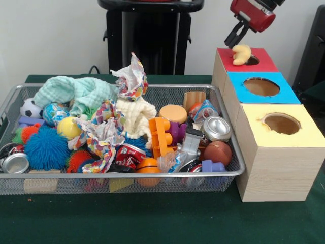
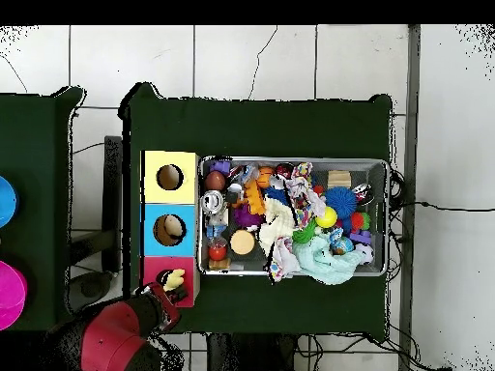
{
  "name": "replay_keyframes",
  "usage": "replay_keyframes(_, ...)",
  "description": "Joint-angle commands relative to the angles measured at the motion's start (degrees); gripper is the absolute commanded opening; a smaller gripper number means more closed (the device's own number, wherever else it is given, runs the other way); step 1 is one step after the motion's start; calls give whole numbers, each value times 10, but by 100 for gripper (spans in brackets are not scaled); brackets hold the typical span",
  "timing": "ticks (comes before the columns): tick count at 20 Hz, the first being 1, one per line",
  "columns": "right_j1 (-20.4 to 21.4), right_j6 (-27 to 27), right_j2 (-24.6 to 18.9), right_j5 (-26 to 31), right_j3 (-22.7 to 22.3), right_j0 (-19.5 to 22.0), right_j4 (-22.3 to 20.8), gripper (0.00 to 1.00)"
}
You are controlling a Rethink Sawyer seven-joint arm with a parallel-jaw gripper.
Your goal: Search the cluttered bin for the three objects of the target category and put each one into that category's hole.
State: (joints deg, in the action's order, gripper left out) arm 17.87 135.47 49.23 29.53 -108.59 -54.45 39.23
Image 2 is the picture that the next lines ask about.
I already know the yellow plush toy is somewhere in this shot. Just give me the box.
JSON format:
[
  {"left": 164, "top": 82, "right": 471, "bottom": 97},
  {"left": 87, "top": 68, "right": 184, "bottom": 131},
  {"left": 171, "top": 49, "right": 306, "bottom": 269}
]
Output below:
[{"left": 161, "top": 268, "right": 187, "bottom": 293}]

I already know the cream muslin cloth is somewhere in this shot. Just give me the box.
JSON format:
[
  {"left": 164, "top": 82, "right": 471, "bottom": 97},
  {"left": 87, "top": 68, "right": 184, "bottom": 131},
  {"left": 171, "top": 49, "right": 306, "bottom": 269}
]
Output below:
[{"left": 257, "top": 196, "right": 297, "bottom": 252}]

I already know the mint knitted cloth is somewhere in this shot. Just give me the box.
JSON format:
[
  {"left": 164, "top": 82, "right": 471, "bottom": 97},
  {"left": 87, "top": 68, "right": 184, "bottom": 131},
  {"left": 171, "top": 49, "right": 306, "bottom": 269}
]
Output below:
[{"left": 292, "top": 233, "right": 366, "bottom": 286}]

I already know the blue fuzzy ball with eyes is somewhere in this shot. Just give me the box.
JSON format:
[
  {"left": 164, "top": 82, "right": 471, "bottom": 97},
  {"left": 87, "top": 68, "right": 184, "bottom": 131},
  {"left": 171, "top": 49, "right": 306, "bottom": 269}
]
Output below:
[{"left": 324, "top": 185, "right": 358, "bottom": 219}]

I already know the wooden box with three holes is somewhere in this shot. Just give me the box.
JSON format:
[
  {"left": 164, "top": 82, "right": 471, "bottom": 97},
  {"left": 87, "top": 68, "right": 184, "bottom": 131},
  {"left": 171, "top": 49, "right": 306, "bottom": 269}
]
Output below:
[{"left": 138, "top": 149, "right": 201, "bottom": 309}]

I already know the clear mesh bin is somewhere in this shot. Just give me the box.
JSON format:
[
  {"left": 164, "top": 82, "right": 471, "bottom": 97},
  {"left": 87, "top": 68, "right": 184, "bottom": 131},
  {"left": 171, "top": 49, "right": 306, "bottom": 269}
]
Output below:
[{"left": 197, "top": 155, "right": 391, "bottom": 277}]

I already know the silver drink can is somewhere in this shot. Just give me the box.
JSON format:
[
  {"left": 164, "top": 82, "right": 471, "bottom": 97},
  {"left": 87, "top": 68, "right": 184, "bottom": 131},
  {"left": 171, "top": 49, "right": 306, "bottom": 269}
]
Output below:
[{"left": 200, "top": 188, "right": 226, "bottom": 215}]

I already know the purple spiky toy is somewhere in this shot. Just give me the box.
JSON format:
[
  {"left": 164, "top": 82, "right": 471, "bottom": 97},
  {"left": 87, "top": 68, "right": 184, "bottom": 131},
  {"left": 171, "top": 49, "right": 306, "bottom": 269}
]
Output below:
[{"left": 232, "top": 204, "right": 265, "bottom": 229}]

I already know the brown football toy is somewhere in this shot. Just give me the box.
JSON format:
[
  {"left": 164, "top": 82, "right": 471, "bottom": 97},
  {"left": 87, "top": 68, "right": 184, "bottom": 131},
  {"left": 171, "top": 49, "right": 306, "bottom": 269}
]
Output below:
[{"left": 204, "top": 169, "right": 227, "bottom": 191}]

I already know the orange plastic block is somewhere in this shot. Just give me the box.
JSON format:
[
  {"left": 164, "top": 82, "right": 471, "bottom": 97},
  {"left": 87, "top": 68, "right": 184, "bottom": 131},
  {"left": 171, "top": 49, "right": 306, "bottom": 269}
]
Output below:
[{"left": 243, "top": 180, "right": 267, "bottom": 216}]

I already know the blue spiky ball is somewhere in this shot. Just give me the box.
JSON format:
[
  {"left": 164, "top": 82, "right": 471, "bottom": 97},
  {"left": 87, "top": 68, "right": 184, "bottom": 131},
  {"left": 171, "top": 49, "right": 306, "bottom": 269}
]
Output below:
[{"left": 264, "top": 185, "right": 290, "bottom": 206}]

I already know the orange basketball toy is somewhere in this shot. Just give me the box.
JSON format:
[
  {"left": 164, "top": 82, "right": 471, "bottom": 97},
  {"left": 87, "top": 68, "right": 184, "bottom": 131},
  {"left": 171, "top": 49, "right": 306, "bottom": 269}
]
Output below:
[{"left": 256, "top": 166, "right": 276, "bottom": 189}]

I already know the magenta bowl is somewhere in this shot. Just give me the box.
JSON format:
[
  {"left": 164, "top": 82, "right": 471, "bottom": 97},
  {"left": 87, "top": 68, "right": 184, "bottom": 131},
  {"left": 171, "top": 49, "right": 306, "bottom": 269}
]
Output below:
[{"left": 0, "top": 260, "right": 28, "bottom": 331}]

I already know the globe print ball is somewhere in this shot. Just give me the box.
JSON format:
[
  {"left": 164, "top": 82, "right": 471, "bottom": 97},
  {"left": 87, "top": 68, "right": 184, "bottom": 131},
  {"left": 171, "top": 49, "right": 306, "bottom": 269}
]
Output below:
[{"left": 331, "top": 236, "right": 355, "bottom": 256}]

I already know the dark green tablecloth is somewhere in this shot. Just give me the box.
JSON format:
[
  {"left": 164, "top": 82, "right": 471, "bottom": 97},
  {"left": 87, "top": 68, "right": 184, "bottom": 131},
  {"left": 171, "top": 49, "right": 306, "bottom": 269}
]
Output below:
[
  {"left": 0, "top": 86, "right": 88, "bottom": 335},
  {"left": 117, "top": 82, "right": 393, "bottom": 341}
]

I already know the blue bowl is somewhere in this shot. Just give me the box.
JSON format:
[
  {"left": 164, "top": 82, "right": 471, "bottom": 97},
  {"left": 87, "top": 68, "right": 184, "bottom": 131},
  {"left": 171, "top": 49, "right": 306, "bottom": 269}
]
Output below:
[{"left": 0, "top": 175, "right": 19, "bottom": 229}]

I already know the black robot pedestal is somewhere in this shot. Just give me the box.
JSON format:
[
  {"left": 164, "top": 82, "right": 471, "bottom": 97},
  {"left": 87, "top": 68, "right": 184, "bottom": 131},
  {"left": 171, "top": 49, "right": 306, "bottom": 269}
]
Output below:
[{"left": 206, "top": 332, "right": 299, "bottom": 371}]

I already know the black cable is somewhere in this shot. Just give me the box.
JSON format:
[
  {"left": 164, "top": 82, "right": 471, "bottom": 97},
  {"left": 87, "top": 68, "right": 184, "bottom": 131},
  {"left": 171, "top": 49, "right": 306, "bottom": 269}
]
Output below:
[{"left": 388, "top": 169, "right": 495, "bottom": 213}]

